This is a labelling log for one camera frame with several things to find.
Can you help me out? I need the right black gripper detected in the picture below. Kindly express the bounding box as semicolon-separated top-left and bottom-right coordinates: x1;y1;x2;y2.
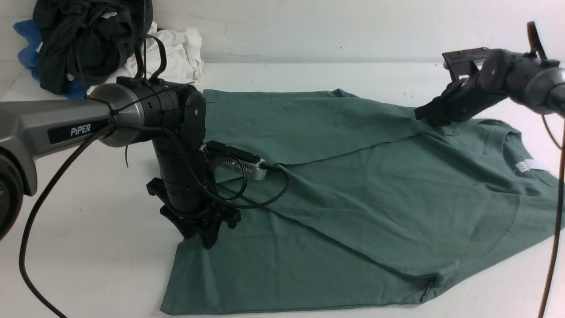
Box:
414;78;503;127

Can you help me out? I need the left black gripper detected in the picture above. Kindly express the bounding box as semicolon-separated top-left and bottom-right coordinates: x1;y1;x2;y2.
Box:
147;178;241;249

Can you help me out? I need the green long sleeve shirt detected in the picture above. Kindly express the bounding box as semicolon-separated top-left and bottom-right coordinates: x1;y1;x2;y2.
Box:
161;89;559;316

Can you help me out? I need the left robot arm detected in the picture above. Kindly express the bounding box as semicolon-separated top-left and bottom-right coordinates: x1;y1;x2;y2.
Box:
1;78;241;248

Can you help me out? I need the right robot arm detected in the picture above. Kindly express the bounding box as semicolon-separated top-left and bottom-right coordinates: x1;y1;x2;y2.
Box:
415;48;565;126

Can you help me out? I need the white garment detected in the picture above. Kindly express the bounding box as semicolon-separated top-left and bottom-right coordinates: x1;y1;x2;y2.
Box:
104;21;204;85

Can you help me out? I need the black garment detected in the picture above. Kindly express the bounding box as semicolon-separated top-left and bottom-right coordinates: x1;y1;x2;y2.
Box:
33;0;153;95

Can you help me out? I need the blue garment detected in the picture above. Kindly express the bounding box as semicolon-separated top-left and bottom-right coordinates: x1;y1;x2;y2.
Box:
13;19;93;99

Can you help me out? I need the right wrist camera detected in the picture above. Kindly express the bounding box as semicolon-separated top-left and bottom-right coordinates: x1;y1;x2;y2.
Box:
442;48;490;82

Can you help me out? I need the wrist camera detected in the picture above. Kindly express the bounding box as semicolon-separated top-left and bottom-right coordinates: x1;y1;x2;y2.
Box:
442;48;490;82
200;140;267;181

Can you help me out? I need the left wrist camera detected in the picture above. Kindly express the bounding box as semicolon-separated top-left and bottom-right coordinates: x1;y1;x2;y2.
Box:
200;140;267;181

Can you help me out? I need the left camera cable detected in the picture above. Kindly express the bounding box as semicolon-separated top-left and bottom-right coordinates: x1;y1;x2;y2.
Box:
19;35;290;318

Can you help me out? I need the camera cable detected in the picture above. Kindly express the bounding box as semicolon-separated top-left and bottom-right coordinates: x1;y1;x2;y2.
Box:
526;21;565;318
19;35;290;318

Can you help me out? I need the right camera cable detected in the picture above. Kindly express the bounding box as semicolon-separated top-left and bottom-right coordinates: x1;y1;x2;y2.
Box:
526;21;565;318

